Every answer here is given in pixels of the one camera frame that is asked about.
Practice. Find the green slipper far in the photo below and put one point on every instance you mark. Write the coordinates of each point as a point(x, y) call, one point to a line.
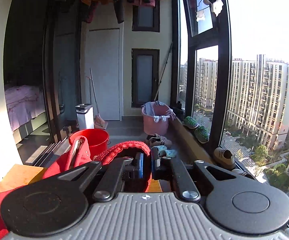
point(190, 122)

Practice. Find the green slipper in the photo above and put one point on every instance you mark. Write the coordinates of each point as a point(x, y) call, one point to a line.
point(190, 122)
point(201, 134)

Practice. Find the mop with long handle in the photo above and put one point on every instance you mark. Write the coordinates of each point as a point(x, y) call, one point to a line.
point(98, 122)

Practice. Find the red plastic bucket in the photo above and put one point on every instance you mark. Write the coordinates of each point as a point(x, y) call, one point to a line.
point(97, 140)

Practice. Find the pink laundry basket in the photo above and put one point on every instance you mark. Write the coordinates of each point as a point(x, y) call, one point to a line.
point(157, 116)

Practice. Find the green slipper near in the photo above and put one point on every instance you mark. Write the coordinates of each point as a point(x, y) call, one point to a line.
point(201, 134)

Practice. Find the white mop bucket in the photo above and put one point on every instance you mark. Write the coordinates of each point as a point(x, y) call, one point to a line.
point(85, 116)

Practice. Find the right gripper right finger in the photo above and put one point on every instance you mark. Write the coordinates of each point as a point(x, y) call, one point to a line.
point(174, 170)

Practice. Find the red fleece garment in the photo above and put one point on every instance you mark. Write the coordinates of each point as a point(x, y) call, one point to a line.
point(80, 154)

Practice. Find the clothes hanger with socks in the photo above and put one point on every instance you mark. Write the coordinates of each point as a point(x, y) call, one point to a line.
point(216, 8)

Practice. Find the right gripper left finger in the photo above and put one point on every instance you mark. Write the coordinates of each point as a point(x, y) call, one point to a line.
point(119, 172)

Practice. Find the broom pole by window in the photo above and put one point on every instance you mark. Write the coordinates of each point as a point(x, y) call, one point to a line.
point(163, 70)

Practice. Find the shoes on floor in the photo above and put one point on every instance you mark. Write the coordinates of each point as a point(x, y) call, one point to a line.
point(162, 144)

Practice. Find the tan shoe on sill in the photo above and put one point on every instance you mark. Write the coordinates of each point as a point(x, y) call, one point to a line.
point(224, 157)

